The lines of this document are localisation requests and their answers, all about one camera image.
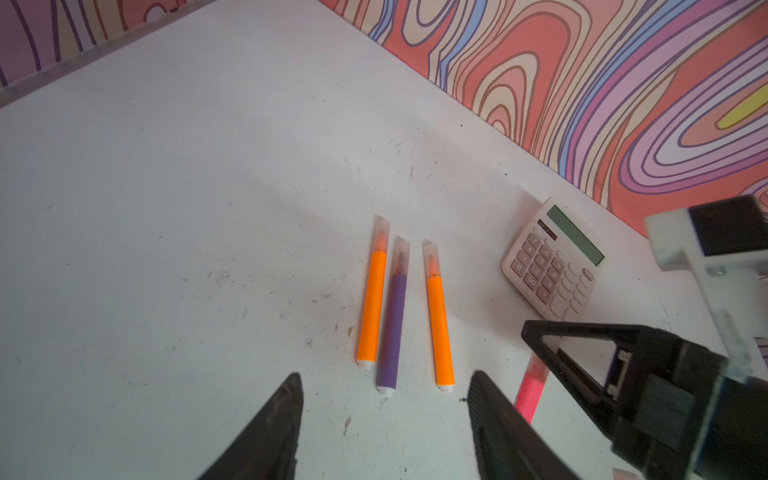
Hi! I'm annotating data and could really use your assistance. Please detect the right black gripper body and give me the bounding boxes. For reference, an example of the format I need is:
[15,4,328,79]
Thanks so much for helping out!
[612,326,767,479]

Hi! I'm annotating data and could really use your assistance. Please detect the pink pen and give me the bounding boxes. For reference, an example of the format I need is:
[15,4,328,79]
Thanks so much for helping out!
[514,354,549,423]

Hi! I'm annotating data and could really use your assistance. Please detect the orange pen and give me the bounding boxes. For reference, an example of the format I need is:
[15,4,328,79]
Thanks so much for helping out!
[356,217,390,370]
[423,241,455,392]

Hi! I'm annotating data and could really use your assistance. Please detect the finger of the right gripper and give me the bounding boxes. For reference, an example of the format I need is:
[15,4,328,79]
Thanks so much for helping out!
[522,320,652,438]

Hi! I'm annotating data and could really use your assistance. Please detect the purple pen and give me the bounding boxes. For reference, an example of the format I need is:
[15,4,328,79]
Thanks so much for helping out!
[376,237,410,398]

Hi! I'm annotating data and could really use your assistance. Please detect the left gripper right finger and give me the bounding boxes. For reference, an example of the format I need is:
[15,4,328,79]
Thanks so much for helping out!
[467,370,577,480]

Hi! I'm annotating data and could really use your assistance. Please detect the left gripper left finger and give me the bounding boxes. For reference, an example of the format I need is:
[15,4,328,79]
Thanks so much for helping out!
[200,372,304,480]

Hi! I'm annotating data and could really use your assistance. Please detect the pink calculator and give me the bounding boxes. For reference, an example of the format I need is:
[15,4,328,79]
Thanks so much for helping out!
[501,197,608,322]

